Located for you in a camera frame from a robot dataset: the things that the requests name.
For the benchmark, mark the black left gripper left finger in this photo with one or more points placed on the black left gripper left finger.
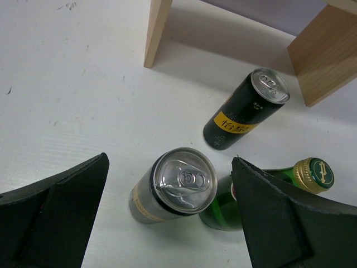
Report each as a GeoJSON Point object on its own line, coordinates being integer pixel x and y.
{"type": "Point", "coordinates": [48, 223]}

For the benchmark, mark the black yellow label can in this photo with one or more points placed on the black yellow label can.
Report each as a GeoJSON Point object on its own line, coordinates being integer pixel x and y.
{"type": "Point", "coordinates": [261, 94]}

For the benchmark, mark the black gold band can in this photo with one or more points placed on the black gold band can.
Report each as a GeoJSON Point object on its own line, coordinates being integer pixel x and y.
{"type": "Point", "coordinates": [181, 183]}

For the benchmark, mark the green Perrier bottle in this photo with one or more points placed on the green Perrier bottle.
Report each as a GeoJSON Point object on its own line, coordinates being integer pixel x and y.
{"type": "Point", "coordinates": [313, 175]}

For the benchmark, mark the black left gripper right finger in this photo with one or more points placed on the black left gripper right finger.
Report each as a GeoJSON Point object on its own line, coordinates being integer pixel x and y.
{"type": "Point", "coordinates": [285, 226]}

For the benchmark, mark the light wooden shelf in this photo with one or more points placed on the light wooden shelf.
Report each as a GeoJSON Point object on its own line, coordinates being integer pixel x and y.
{"type": "Point", "coordinates": [322, 57]}

